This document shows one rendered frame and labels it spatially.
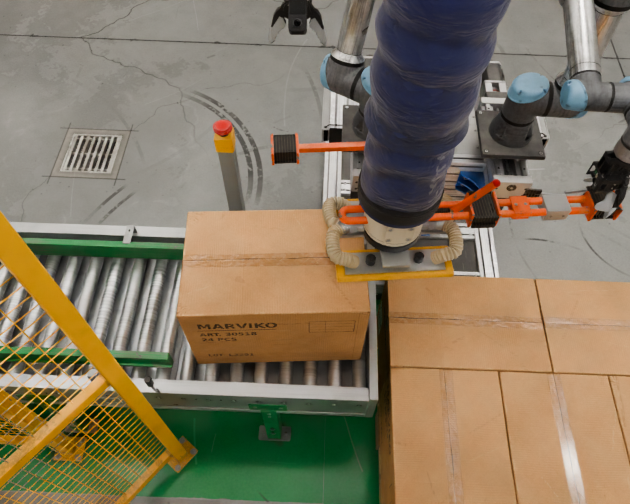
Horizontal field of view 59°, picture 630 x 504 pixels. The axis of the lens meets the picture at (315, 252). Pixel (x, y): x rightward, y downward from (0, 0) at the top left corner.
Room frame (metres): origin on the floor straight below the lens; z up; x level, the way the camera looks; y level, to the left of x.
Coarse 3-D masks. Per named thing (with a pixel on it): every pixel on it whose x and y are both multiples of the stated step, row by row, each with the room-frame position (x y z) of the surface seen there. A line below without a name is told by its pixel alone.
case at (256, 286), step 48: (192, 240) 1.03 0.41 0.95; (240, 240) 1.03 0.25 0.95; (288, 240) 1.04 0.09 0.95; (192, 288) 0.85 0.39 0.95; (240, 288) 0.85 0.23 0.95; (288, 288) 0.86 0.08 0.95; (336, 288) 0.86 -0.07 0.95; (192, 336) 0.75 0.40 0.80; (240, 336) 0.76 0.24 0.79; (288, 336) 0.77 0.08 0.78; (336, 336) 0.77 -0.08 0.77
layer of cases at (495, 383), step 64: (384, 320) 1.00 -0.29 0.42; (448, 320) 0.95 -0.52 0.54; (512, 320) 0.95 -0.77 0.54; (576, 320) 0.96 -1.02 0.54; (384, 384) 0.76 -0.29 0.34; (448, 384) 0.69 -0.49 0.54; (512, 384) 0.70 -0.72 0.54; (576, 384) 0.70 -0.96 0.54; (384, 448) 0.52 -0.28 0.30; (448, 448) 0.47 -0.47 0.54; (512, 448) 0.47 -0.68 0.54; (576, 448) 0.48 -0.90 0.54
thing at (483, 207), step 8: (472, 192) 1.01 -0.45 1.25; (480, 200) 0.99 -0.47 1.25; (488, 200) 0.99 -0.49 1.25; (496, 200) 0.98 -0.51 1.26; (464, 208) 0.98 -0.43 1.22; (472, 208) 0.95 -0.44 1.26; (480, 208) 0.96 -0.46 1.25; (488, 208) 0.96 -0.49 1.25; (496, 208) 0.96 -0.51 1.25; (472, 216) 0.93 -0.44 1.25; (480, 216) 0.93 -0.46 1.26; (488, 216) 0.93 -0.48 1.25; (496, 216) 0.93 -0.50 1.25; (472, 224) 0.92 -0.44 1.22; (480, 224) 0.92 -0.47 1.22; (488, 224) 0.92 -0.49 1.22; (496, 224) 0.93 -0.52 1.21
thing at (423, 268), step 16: (368, 256) 0.85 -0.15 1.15; (416, 256) 0.86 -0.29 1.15; (336, 272) 0.82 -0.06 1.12; (352, 272) 0.81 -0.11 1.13; (368, 272) 0.81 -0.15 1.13; (384, 272) 0.82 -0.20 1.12; (400, 272) 0.82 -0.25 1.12; (416, 272) 0.82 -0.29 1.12; (432, 272) 0.82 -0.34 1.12; (448, 272) 0.82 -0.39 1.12
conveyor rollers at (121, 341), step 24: (48, 264) 1.17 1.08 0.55; (72, 264) 1.17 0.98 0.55; (96, 264) 1.17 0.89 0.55; (120, 264) 1.18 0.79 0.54; (144, 264) 1.18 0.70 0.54; (0, 288) 1.06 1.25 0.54; (24, 288) 1.06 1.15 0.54; (72, 288) 1.07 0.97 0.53; (168, 312) 0.96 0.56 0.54; (0, 336) 0.85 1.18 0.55; (24, 336) 0.85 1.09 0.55; (48, 336) 0.85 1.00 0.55; (120, 336) 0.86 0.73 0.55; (144, 336) 0.86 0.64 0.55; (168, 336) 0.86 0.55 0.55; (192, 360) 0.77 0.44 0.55; (336, 360) 0.78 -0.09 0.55; (360, 360) 0.78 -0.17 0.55; (312, 384) 0.68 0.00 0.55; (336, 384) 0.68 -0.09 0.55; (360, 384) 0.69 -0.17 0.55
